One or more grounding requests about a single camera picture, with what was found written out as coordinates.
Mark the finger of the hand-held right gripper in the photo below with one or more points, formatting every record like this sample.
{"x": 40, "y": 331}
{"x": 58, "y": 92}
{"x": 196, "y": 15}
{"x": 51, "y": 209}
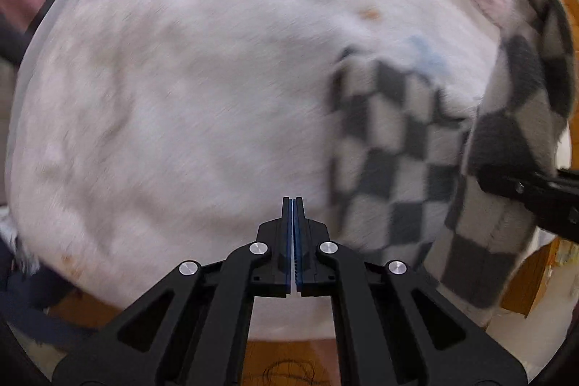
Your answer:
{"x": 524, "y": 189}

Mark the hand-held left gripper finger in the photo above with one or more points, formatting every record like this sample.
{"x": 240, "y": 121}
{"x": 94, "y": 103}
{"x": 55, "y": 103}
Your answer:
{"x": 290, "y": 232}
{"x": 298, "y": 232}

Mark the grey white checkered garment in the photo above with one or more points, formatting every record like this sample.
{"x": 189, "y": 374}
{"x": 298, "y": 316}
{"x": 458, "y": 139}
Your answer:
{"x": 398, "y": 169}

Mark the navy clothes pile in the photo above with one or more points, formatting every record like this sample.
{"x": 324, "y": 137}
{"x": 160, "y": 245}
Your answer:
{"x": 31, "y": 300}

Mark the orange wooden furniture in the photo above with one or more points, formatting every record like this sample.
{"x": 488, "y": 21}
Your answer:
{"x": 538, "y": 277}

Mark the white fleece blanket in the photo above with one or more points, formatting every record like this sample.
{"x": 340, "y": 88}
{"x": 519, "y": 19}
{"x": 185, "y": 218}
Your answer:
{"x": 181, "y": 105}

